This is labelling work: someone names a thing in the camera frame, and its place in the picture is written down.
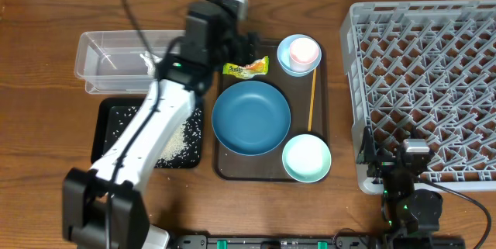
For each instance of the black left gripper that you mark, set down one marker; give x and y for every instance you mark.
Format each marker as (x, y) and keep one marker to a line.
(245, 53)

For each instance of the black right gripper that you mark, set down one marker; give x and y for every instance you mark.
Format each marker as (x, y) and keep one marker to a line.
(369, 152)

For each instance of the white napkin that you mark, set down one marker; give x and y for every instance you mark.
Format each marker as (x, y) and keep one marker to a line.
(150, 61)

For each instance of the dark blue plate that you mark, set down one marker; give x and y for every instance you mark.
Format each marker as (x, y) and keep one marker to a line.
(251, 118)

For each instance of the pile of white rice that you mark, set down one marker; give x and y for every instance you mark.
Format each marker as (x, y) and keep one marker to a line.
(182, 150)

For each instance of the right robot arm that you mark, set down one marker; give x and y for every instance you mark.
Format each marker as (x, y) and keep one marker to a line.
(412, 214)

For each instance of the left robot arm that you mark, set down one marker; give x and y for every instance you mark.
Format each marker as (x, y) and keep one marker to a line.
(103, 207)

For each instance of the grey dishwasher rack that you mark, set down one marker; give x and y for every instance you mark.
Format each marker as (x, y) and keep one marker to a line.
(426, 67)

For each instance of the yellow green snack wrapper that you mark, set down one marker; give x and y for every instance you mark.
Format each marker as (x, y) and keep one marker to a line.
(258, 67)

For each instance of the mint green bowl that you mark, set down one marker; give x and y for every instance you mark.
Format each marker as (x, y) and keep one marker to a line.
(306, 158)

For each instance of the light blue small bowl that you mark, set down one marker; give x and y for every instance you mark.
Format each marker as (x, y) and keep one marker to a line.
(284, 58)

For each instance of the wooden chopstick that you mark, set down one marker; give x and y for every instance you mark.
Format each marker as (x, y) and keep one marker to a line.
(312, 101)

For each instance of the white pink cup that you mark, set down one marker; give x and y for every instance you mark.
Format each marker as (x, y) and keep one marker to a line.
(303, 52)

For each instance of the clear plastic bin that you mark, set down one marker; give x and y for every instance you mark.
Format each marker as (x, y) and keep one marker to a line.
(109, 61)

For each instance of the black plastic tray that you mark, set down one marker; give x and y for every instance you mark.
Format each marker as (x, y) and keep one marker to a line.
(103, 116)

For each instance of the brown serving tray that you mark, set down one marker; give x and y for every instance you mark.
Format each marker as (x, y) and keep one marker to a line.
(268, 167)

